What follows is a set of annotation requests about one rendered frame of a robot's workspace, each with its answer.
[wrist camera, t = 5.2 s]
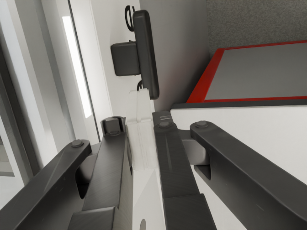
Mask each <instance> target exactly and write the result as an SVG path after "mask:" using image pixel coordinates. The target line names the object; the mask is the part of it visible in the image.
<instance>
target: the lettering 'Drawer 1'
mask: <svg viewBox="0 0 307 230"><path fill-rule="evenodd" d="M132 9H133V12H135V9H134V6H132ZM127 11H129V16H130V23H131V27H130V26H129V24H128V20H127ZM125 20H126V24H127V27H128V29H129V31H131V32H133V31H134V28H133V25H132V17H131V10H130V5H127V6H126V8H125ZM139 87H140V89H142V81H140V82H139V83H138V85H137V91H139Z"/></svg>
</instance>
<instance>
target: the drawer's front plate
mask: <svg viewBox="0 0 307 230"><path fill-rule="evenodd" d="M70 4H71V8H72V13H73V17H74V22H75V27H76V31H77V35H78V40H79V45H80V49H81V54H82V58H83V62H84V67H85V72H86V77H87V81H88V85H89V89H90V95H91V99H92V104H93V108H94V112H95V118H96V122H97V126H98V131H99V135H100V140H102V137H103V133H102V129H101V123H100V122H101V120H103V119H105V118H107V117H111V116H121V117H126V114H127V103H128V95H129V92H130V90H137V85H138V83H139V82H140V81H141V80H142V79H141V75H136V76H135V75H133V76H120V77H119V76H116V74H115V69H114V64H113V59H112V53H111V45H113V44H115V43H121V42H129V40H131V41H136V40H135V34H134V31H133V32H131V31H129V29H128V27H127V24H126V20H125V8H126V6H127V5H130V10H131V17H132V15H133V9H132V6H134V9H135V11H137V10H140V3H139V0H70ZM132 23H133V21H132ZM153 171H154V169H149V168H145V170H142V171H135V170H133V207H134V206H135V204H136V202H137V200H138V199H139V197H140V195H141V193H142V191H143V189H144V187H145V186H146V184H147V182H148V180H149V178H150V176H151V175H152V173H153Z"/></svg>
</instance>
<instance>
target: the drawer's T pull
mask: <svg viewBox="0 0 307 230"><path fill-rule="evenodd" d="M132 21H133V28H134V34H135V40H136V41H133V42H121V43H115V44H113V45H111V53H112V59H113V64H114V69H115V74H116V76H119V77H120V76H133V75H141V79H142V85H143V89H145V88H147V89H148V90H149V97H150V100H156V99H158V98H159V82H158V75H157V68H156V61H155V53H154V44H153V36H152V29H151V22H150V16H149V13H148V12H147V11H146V10H137V11H135V12H134V13H133V15H132Z"/></svg>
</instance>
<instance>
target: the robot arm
mask: <svg viewBox="0 0 307 230"><path fill-rule="evenodd" d="M100 123H101V129H102V133H103V137H102V140H101V142H100V143H97V144H94V145H90V141H89V140H87V139H81V140H80V139H77V140H74V141H72V142H71V143H69V144H67V145H66V146H65V147H64V148H63V149H62V150H61V151H60V152H59V153H58V154H57V155H56V156H55V157H54V158H53V159H52V160H51V161H50V162H49V163H48V164H47V165H46V166H45V167H44V168H43V169H42V170H41V171H40V172H39V173H38V174H37V175H36V176H34V177H33V178H32V179H31V180H30V181H29V182H28V183H27V184H26V185H25V186H24V187H23V188H22V189H21V190H20V191H19V192H18V193H17V194H16V195H15V196H14V197H13V198H12V199H11V200H10V201H9V202H8V203H7V204H6V205H5V206H4V207H3V208H2V209H1V210H0V230H132V212H133V170H135V171H142V170H145V168H149V169H155V168H158V169H159V178H160V185H161V192H162V202H163V209H164V219H165V227H166V230H217V228H216V225H215V222H214V220H213V217H212V214H211V212H210V209H209V206H208V203H207V201H206V198H205V195H204V193H200V191H199V188H198V186H197V183H196V180H195V177H194V174H193V171H192V169H191V165H194V170H195V171H196V173H197V174H198V175H199V176H200V177H201V178H202V179H203V181H204V182H205V183H206V184H207V185H208V186H209V187H210V189H211V190H212V191H213V192H214V193H215V194H216V195H217V197H219V198H220V200H221V201H222V202H223V203H224V204H225V205H226V206H227V208H228V209H229V210H230V211H231V212H232V213H233V214H234V216H235V217H236V218H237V219H238V220H239V221H240V222H241V224H242V225H243V226H244V227H245V228H246V229H247V230H307V185H306V184H305V183H303V182H302V181H300V180H299V179H297V178H296V177H294V176H293V175H291V174H290V173H288V172H287V171H285V170H284V169H282V168H281V167H279V166H277V165H276V164H274V163H273V162H272V161H270V160H269V159H267V158H266V157H264V156H262V155H261V154H259V153H258V152H256V151H255V150H253V149H252V148H250V147H249V146H247V145H246V144H244V143H243V142H241V141H240V140H238V139H237V138H235V137H234V136H232V135H230V134H229V133H227V132H226V131H225V130H223V129H222V128H220V127H219V126H217V125H215V124H214V123H212V122H210V121H206V120H203V121H202V120H201V121H198V122H194V123H192V124H191V125H190V130H181V129H178V128H177V125H176V124H175V123H174V122H173V119H172V116H171V113H170V112H168V111H166V110H165V111H158V112H152V110H151V104H150V97H149V90H148V89H147V88H145V89H140V91H137V90H130V92H129V95H128V103H127V114H126V117H121V116H111V117H107V118H105V119H103V120H101V122H100Z"/></svg>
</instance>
